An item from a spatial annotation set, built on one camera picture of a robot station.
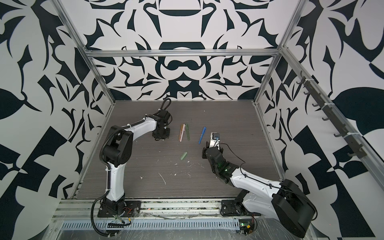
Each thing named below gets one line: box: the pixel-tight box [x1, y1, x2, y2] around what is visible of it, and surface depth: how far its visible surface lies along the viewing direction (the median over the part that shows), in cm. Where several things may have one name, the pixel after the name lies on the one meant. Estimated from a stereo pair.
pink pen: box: [180, 123, 186, 142], surface depth 104 cm
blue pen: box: [198, 126, 207, 145], surface depth 104 cm
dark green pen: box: [186, 123, 190, 141], surface depth 104 cm
